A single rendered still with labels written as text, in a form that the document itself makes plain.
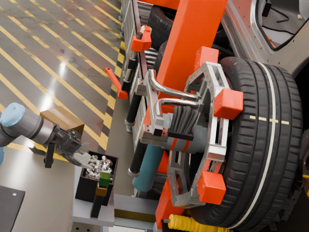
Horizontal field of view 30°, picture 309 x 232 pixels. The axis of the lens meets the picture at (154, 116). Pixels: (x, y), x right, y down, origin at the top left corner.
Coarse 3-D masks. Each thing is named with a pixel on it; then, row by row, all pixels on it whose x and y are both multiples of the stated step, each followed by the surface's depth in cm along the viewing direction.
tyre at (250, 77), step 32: (224, 64) 223; (256, 64) 218; (256, 96) 200; (288, 96) 204; (256, 128) 196; (288, 128) 198; (256, 160) 195; (288, 160) 197; (256, 192) 199; (288, 192) 201; (224, 224) 213; (256, 224) 212
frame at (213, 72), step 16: (208, 64) 217; (192, 80) 234; (208, 80) 211; (224, 80) 209; (208, 128) 201; (224, 128) 199; (208, 144) 196; (224, 144) 197; (208, 160) 197; (176, 176) 244; (176, 192) 229; (192, 192) 205
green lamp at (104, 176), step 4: (100, 172) 221; (104, 172) 221; (100, 176) 218; (104, 176) 219; (108, 176) 219; (100, 180) 218; (104, 180) 218; (108, 180) 219; (100, 184) 219; (104, 184) 219; (108, 184) 220
